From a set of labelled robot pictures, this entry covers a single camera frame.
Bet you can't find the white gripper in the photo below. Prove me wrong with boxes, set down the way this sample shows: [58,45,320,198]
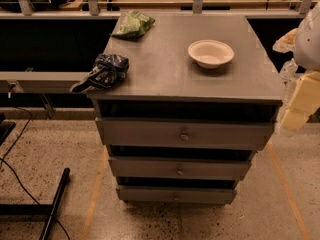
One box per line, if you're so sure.
[281,71,320,131]

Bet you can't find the white paper bowl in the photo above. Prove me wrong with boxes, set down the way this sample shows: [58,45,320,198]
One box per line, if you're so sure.
[188,40,234,69]

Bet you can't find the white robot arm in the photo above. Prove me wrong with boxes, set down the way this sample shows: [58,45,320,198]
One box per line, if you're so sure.
[275,3,320,131]

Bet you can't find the green chip bag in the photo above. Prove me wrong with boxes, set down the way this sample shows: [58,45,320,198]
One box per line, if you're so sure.
[112,10,155,40]

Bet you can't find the clear plastic bottle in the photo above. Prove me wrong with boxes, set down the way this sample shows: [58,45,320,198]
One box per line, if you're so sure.
[279,59,298,82]

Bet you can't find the top grey drawer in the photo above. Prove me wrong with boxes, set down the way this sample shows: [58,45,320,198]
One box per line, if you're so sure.
[96,118,273,150]

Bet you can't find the grey drawer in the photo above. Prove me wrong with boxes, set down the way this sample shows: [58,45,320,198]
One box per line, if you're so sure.
[96,118,273,150]
[109,157,251,180]
[116,186,236,205]

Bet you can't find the grey drawer cabinet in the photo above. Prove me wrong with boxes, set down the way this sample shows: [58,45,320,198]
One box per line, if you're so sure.
[88,15,284,191]

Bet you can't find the middle grey drawer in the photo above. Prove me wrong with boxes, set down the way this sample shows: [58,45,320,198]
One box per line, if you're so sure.
[109,157,251,180]

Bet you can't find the bottom grey drawer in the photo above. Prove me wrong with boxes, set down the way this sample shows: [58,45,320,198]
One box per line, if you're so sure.
[116,186,236,205]

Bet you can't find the black metal stand leg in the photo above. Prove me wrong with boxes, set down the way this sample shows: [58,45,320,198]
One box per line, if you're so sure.
[0,168,71,240]

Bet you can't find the black floor cable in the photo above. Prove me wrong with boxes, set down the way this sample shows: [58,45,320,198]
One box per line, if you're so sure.
[0,107,72,240]

